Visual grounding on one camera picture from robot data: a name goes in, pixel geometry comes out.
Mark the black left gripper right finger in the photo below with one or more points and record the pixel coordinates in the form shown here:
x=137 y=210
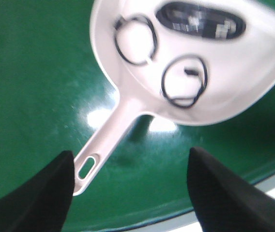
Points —
x=207 y=177

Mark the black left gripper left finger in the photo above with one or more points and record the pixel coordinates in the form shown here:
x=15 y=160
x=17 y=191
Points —
x=41 y=204

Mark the pink plastic dustpan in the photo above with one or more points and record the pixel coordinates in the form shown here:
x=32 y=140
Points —
x=161 y=72

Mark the black cable pack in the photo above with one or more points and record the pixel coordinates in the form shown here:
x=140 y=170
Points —
x=199 y=21

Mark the white outer rim right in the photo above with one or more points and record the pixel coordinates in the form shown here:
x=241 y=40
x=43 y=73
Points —
x=252 y=210

